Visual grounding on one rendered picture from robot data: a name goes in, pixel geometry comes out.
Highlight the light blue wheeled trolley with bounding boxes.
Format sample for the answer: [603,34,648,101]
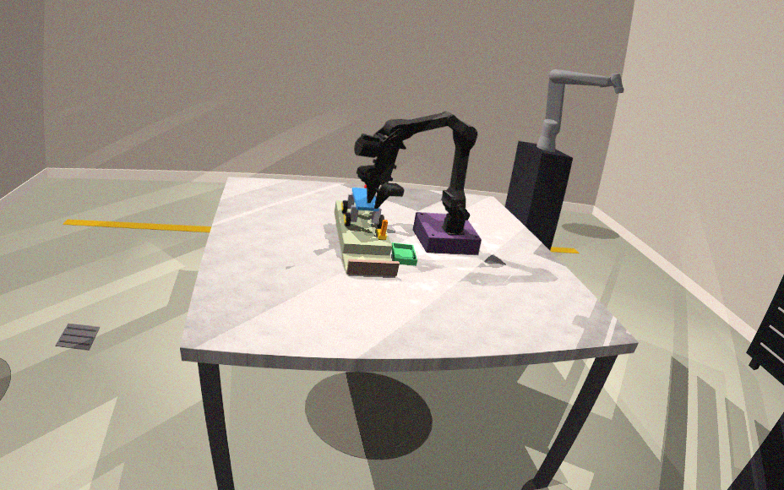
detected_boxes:
[341,188,384,228]

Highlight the pale yellow ramp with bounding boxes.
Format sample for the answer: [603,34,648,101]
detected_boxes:
[335,200,400,276]

